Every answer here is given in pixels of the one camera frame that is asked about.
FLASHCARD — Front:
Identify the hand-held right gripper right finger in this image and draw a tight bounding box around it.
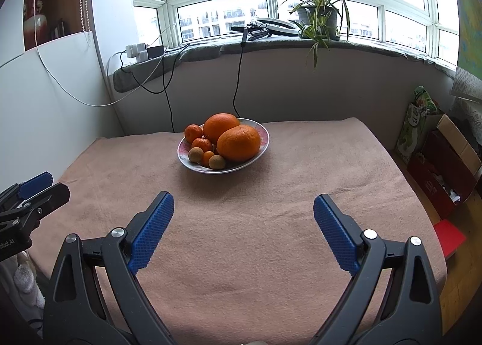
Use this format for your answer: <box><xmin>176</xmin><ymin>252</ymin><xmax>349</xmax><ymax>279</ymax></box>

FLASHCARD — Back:
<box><xmin>309</xmin><ymin>194</ymin><xmax>442</xmax><ymax>345</ymax></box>

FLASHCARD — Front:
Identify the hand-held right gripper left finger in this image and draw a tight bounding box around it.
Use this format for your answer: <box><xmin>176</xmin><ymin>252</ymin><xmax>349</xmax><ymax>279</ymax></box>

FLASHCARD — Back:
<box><xmin>43</xmin><ymin>191</ymin><xmax>176</xmax><ymax>345</ymax></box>

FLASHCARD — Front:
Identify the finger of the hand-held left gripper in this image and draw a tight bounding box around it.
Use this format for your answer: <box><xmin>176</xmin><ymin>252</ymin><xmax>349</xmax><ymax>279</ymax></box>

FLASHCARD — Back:
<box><xmin>0</xmin><ymin>183</ymin><xmax>71</xmax><ymax>227</ymax></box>
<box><xmin>0</xmin><ymin>171</ymin><xmax>53</xmax><ymax>199</ymax></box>

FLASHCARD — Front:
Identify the mandarin with stem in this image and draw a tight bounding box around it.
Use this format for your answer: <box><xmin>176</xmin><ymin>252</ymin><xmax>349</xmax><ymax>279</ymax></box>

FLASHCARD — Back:
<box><xmin>192</xmin><ymin>137</ymin><xmax>214</xmax><ymax>153</ymax></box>

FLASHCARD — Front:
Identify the stemless mandarin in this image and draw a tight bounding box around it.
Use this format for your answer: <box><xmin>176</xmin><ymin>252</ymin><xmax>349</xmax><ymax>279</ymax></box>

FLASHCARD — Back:
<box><xmin>184</xmin><ymin>124</ymin><xmax>203</xmax><ymax>143</ymax></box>

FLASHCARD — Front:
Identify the floral white plate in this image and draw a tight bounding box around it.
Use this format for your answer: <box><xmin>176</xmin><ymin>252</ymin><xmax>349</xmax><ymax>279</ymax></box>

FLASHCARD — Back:
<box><xmin>177</xmin><ymin>118</ymin><xmax>271</xmax><ymax>174</ymax></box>

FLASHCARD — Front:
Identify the large bumpy orange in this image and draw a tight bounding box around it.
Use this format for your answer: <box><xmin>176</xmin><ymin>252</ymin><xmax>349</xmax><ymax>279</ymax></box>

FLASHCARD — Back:
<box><xmin>216</xmin><ymin>124</ymin><xmax>261</xmax><ymax>163</ymax></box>

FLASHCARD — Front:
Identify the smooth round orange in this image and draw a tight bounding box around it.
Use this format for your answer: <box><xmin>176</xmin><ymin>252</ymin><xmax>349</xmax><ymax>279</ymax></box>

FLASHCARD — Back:
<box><xmin>203</xmin><ymin>113</ymin><xmax>241</xmax><ymax>144</ymax></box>

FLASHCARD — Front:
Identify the person's left hand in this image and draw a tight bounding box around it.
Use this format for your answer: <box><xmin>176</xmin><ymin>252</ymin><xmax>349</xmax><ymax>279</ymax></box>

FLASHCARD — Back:
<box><xmin>11</xmin><ymin>252</ymin><xmax>45</xmax><ymax>309</ymax></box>

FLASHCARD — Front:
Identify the white board panel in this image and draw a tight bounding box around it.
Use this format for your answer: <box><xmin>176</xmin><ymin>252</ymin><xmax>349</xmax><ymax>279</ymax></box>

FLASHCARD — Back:
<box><xmin>0</xmin><ymin>30</ymin><xmax>125</xmax><ymax>187</ymax></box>

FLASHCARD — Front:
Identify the pink blanket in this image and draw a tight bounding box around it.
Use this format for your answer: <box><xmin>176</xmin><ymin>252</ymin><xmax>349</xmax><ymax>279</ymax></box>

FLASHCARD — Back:
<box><xmin>28</xmin><ymin>117</ymin><xmax>449</xmax><ymax>345</ymax></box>

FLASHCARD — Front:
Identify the dark red box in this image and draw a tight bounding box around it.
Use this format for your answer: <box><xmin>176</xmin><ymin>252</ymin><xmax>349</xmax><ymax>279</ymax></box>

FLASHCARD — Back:
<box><xmin>407</xmin><ymin>130</ymin><xmax>479</xmax><ymax>219</ymax></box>

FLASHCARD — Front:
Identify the red flat folder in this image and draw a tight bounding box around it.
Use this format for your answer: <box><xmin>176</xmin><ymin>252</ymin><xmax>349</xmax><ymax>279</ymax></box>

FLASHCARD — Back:
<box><xmin>432</xmin><ymin>219</ymin><xmax>468</xmax><ymax>258</ymax></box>

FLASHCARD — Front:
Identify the green printed bag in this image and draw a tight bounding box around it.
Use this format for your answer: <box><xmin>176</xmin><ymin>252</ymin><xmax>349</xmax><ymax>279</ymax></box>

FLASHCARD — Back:
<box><xmin>393</xmin><ymin>85</ymin><xmax>443</xmax><ymax>165</ymax></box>

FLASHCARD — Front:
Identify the cardboard box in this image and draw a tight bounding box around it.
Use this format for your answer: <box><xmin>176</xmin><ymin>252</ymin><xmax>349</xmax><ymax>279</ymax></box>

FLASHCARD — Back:
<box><xmin>436</xmin><ymin>113</ymin><xmax>482</xmax><ymax>180</ymax></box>

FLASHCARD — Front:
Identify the red ornament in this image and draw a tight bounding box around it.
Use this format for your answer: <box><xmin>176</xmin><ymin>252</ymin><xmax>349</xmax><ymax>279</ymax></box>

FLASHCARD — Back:
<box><xmin>23</xmin><ymin>0</ymin><xmax>48</xmax><ymax>42</ymax></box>

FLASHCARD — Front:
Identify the white patterned cloth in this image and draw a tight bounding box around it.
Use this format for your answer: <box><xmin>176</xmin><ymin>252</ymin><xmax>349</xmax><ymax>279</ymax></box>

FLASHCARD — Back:
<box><xmin>450</xmin><ymin>66</ymin><xmax>482</xmax><ymax>100</ymax></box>

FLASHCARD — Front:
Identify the grey windowsill cloth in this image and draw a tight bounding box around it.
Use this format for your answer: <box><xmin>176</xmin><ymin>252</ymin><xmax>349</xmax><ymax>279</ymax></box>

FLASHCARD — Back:
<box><xmin>113</xmin><ymin>34</ymin><xmax>458</xmax><ymax>93</ymax></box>

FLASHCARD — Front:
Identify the potted spider plant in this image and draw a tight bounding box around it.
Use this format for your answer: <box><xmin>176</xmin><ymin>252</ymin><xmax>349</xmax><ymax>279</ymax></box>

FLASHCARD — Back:
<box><xmin>269</xmin><ymin>0</ymin><xmax>368</xmax><ymax>71</ymax></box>

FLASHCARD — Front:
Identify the white cable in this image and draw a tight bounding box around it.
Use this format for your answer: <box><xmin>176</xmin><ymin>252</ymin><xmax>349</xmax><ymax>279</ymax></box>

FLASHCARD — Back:
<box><xmin>33</xmin><ymin>0</ymin><xmax>189</xmax><ymax>107</ymax></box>

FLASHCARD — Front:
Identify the black power cable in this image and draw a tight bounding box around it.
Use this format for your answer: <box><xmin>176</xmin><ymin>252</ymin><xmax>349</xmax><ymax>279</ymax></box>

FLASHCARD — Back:
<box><xmin>120</xmin><ymin>44</ymin><xmax>191</xmax><ymax>134</ymax></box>

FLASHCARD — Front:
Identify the black ring light cable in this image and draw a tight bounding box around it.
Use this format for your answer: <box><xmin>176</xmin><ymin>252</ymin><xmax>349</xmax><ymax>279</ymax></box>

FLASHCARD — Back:
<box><xmin>233</xmin><ymin>29</ymin><xmax>249</xmax><ymax>120</ymax></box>

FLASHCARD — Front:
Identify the wall poster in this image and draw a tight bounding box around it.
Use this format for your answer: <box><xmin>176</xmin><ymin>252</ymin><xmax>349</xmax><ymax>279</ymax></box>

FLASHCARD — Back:
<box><xmin>446</xmin><ymin>0</ymin><xmax>482</xmax><ymax>78</ymax></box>

